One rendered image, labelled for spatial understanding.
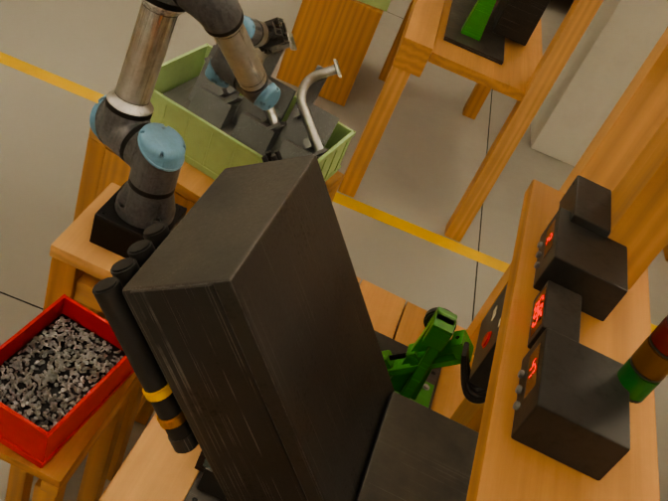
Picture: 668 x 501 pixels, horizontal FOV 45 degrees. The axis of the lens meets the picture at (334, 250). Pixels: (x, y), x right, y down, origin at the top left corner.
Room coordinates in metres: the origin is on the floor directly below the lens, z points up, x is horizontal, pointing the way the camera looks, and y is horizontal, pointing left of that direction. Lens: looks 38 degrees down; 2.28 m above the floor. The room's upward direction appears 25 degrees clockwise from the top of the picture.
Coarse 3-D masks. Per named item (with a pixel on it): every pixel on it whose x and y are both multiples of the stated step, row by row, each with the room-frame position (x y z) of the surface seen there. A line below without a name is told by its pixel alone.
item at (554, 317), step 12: (552, 288) 1.04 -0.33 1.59; (564, 288) 1.05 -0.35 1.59; (540, 300) 1.02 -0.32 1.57; (552, 300) 1.01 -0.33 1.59; (564, 300) 1.02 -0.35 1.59; (576, 300) 1.04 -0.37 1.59; (552, 312) 0.98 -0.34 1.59; (564, 312) 0.99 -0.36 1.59; (576, 312) 1.01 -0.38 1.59; (540, 324) 0.95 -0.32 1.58; (552, 324) 0.95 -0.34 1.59; (564, 324) 0.96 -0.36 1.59; (576, 324) 0.98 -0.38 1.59; (576, 336) 0.95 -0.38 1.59
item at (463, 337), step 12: (456, 336) 1.38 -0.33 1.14; (468, 336) 1.40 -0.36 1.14; (408, 348) 1.39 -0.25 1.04; (444, 348) 1.37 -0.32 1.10; (456, 348) 1.35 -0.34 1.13; (396, 360) 1.39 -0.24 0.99; (408, 360) 1.36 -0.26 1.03; (444, 360) 1.35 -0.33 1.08; (456, 360) 1.35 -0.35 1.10; (396, 372) 1.35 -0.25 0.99; (408, 372) 1.35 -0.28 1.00
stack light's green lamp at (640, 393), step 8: (624, 368) 0.87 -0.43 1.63; (632, 368) 0.86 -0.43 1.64; (624, 376) 0.86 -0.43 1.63; (632, 376) 0.86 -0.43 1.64; (624, 384) 0.86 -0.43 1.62; (632, 384) 0.85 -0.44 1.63; (640, 384) 0.85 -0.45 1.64; (648, 384) 0.85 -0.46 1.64; (656, 384) 0.86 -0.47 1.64; (632, 392) 0.85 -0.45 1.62; (640, 392) 0.85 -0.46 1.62; (648, 392) 0.85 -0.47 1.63; (632, 400) 0.85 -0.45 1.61; (640, 400) 0.85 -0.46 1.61
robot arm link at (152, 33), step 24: (144, 0) 1.59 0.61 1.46; (168, 0) 1.60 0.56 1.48; (144, 24) 1.60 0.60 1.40; (168, 24) 1.62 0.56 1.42; (144, 48) 1.59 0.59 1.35; (120, 72) 1.61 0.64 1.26; (144, 72) 1.59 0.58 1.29; (120, 96) 1.58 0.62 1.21; (144, 96) 1.60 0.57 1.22; (96, 120) 1.57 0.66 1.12; (120, 120) 1.56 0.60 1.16; (144, 120) 1.59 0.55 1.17; (120, 144) 1.53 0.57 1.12
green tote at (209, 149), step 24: (168, 72) 2.25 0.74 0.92; (192, 72) 2.40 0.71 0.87; (168, 120) 2.04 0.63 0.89; (192, 120) 2.02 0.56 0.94; (192, 144) 2.02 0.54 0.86; (216, 144) 2.00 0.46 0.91; (240, 144) 1.99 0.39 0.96; (336, 144) 2.22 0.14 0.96; (216, 168) 2.00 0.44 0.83; (336, 168) 2.30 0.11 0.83
